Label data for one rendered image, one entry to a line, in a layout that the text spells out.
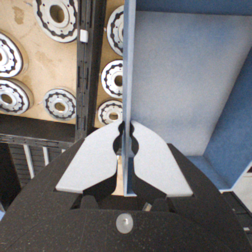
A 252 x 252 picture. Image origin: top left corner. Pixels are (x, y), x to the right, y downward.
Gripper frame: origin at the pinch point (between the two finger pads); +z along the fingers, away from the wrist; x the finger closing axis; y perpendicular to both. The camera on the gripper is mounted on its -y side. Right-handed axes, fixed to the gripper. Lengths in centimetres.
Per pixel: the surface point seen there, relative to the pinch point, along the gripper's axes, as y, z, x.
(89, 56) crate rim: -5.1, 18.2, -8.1
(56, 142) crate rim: 17.2, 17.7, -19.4
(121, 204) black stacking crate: 60, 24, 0
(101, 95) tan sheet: 6.0, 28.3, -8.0
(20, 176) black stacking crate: 44, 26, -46
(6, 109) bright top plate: 10.2, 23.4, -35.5
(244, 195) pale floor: 207, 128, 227
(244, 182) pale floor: 170, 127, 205
